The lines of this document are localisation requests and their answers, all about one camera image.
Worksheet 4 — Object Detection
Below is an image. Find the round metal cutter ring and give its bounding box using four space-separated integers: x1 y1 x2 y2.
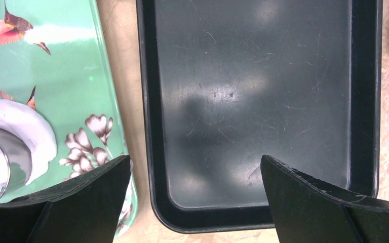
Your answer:
0 126 33 204

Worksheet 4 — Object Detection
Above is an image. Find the white dough ball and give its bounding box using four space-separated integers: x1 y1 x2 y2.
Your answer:
0 99 57 196

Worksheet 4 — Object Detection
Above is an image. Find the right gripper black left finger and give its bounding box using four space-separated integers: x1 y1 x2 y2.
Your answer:
0 155 132 242

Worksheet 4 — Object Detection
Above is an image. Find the green floral tray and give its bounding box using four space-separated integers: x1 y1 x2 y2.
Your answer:
0 1 138 238

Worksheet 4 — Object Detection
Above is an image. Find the black baking tray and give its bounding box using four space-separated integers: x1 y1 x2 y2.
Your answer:
136 0 383 233

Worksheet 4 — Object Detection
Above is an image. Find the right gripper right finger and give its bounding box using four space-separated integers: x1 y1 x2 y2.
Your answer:
260 155 389 242

